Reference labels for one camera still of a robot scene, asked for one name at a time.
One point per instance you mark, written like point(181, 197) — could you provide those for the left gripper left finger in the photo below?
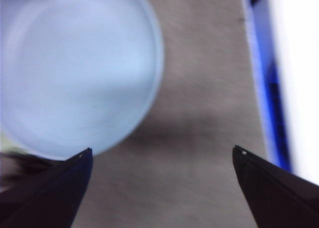
point(45, 200)

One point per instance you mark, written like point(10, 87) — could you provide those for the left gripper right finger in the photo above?
point(281, 200)

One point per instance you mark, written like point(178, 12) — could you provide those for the blue round plate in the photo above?
point(74, 70)

